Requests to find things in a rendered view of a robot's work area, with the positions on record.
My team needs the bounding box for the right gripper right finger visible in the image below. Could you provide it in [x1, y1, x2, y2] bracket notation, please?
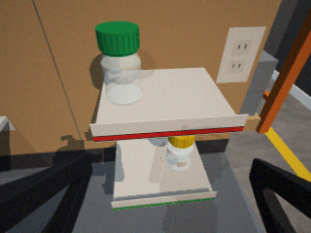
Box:
[249, 158, 311, 233]

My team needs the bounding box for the clear glass bottle with yellow cap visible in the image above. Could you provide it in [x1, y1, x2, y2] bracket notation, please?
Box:
[166, 135, 195, 172]

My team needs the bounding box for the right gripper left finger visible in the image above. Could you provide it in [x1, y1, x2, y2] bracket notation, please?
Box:
[0, 152, 92, 233]

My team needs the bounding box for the clear bottle with green cap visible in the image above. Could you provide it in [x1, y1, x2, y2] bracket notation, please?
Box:
[95, 21, 142, 106]

